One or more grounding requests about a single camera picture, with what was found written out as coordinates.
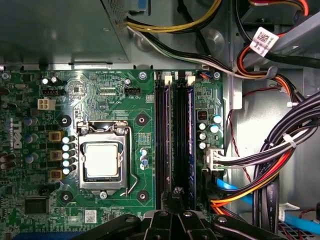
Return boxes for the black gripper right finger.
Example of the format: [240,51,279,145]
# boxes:
[174,186,286,240]

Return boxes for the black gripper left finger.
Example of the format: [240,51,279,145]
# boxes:
[72,191,179,240]

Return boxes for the black RAM slot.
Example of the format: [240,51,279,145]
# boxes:
[174,71,188,196]
[162,71,174,208]
[154,71,165,208]

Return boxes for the blue RAM stick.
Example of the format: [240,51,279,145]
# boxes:
[186,83,196,211]

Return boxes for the white power connector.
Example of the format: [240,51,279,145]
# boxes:
[206,147,225,171]

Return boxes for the metal locking lever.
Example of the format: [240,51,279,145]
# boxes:
[88,121,139,196]

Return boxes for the silver CPU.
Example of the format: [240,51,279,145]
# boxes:
[84,143,120,180]

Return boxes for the metal socket cover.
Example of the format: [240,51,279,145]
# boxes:
[77,121,129,191]

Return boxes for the blue expansion slot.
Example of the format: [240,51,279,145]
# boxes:
[12,232,87,240]

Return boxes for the green motherboard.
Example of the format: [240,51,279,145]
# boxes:
[0,69,225,240]

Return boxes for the black PC case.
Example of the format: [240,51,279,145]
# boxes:
[0,0,320,240]

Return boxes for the white barcode tag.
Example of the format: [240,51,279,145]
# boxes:
[249,26,280,57]

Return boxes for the grey power supply unit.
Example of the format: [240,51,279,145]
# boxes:
[0,0,131,65]

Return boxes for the metal drive cage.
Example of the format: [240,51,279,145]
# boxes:
[243,11,320,71]

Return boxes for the orange wire bundle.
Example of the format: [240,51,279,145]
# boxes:
[210,147,295,216]

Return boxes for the blue data cable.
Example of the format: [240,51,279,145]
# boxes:
[216,176,320,235]

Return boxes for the black cable bundle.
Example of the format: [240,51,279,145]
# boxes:
[214,91,320,240]

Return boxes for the red orange yellow wires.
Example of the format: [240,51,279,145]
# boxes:
[236,46,305,101]

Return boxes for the black white wire bundle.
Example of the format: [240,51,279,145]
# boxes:
[139,31,237,76]

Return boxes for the yellow black wire bundle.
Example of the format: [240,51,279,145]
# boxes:
[124,0,223,35]

